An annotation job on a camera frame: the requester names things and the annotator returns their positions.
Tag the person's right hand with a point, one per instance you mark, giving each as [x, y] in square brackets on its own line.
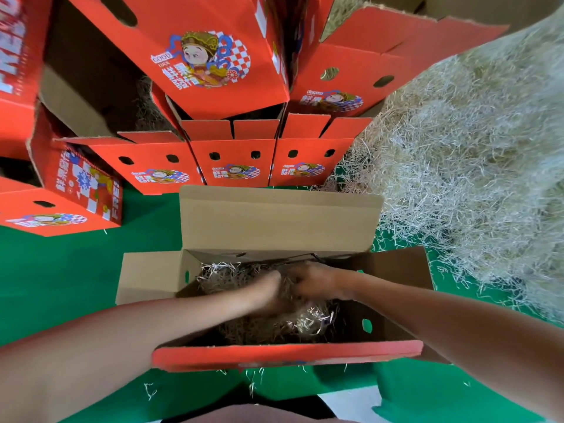
[319, 282]

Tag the person's left hand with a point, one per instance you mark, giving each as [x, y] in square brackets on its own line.
[263, 293]

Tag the small straw filler clump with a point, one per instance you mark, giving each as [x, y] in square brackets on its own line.
[295, 323]

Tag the pile of wood wool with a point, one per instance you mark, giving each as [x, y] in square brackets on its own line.
[476, 154]

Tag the person's left forearm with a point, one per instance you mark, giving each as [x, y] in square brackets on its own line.
[97, 357]

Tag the person's right forearm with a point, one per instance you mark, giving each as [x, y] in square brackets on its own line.
[467, 335]

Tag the person's pink clothing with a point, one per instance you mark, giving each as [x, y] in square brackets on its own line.
[264, 414]

